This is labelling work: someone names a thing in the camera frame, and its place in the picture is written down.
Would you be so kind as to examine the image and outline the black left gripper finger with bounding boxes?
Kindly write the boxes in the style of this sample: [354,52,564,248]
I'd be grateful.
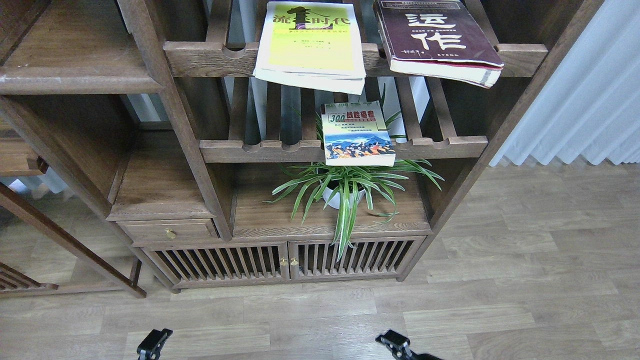
[136,328,173,360]

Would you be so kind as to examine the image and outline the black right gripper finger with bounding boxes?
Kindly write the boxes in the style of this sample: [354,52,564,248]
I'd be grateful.
[375,329,414,360]

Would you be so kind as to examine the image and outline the colourful 300 paperback book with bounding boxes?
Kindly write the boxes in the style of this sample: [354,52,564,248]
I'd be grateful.
[321,100,396,167]

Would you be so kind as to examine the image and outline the small wooden drawer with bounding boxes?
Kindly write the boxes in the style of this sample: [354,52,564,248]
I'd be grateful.
[117,218,224,246]

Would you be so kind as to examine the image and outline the left slatted cabinet door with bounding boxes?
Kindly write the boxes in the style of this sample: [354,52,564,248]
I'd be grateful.
[142,242,290,289]

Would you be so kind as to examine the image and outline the white plant pot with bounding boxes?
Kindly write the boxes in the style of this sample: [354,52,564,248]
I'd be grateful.
[322,182,366,210]

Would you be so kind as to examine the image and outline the green spider plant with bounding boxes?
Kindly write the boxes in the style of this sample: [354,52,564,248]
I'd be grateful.
[272,103,443,256]

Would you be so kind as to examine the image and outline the dark wooden bookshelf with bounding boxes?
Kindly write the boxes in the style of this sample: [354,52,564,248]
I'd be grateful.
[1,0,602,292]

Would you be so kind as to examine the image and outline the white pleated curtain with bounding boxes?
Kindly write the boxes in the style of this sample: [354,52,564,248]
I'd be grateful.
[490,0,640,167]

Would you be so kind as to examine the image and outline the maroon cover thick book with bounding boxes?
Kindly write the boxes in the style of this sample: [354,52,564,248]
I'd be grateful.
[372,0,505,88]

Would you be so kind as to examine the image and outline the yellow green cover book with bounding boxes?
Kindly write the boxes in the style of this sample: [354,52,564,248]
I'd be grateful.
[253,1,366,95]

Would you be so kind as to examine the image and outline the wooden furniture frame left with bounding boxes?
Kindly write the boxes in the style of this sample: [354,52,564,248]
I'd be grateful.
[0,120,147,299]

